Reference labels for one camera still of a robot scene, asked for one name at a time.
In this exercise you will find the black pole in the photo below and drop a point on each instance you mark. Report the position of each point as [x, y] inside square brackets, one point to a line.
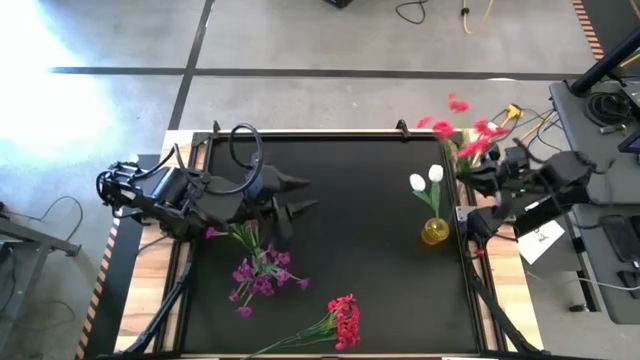
[605, 62]

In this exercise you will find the black tablet screen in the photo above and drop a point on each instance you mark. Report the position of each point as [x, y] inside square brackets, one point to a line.
[632, 144]

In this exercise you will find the grey table leg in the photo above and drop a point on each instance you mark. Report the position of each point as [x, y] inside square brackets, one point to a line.
[40, 242]

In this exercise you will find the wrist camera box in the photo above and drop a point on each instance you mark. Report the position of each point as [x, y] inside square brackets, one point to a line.
[255, 187]
[515, 159]

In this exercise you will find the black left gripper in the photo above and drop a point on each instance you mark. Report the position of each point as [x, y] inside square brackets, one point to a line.
[277, 200]

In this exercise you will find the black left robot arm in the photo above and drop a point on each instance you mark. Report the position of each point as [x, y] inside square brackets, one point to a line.
[150, 192]

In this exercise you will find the white paper sheet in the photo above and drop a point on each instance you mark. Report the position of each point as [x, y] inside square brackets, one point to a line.
[540, 242]

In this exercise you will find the red flower bunch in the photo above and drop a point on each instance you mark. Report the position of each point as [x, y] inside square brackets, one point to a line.
[347, 322]
[442, 129]

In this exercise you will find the purple flower bunch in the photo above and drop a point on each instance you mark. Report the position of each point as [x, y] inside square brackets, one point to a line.
[262, 285]
[212, 232]

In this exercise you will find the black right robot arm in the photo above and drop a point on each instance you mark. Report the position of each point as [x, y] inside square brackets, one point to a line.
[565, 172]

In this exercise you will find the grey desk with pole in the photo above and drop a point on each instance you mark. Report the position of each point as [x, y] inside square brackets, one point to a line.
[615, 170]

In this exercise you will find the black support beam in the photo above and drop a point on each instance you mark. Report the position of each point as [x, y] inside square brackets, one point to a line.
[550, 214]

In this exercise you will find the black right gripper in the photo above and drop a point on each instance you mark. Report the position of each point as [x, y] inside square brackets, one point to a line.
[515, 180]

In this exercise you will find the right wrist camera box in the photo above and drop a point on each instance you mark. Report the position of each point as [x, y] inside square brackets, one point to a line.
[515, 159]

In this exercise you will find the grey desk with phone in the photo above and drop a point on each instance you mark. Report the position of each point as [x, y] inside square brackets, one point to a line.
[600, 300]

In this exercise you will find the yellow glass vase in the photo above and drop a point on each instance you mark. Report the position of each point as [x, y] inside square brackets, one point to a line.
[435, 231]

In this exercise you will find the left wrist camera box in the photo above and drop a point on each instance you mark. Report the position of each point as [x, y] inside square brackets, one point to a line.
[255, 187]

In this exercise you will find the black table clamp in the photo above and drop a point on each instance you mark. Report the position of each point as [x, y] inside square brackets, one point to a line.
[401, 128]
[216, 128]

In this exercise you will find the black phone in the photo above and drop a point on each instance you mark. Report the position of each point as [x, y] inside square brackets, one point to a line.
[620, 237]

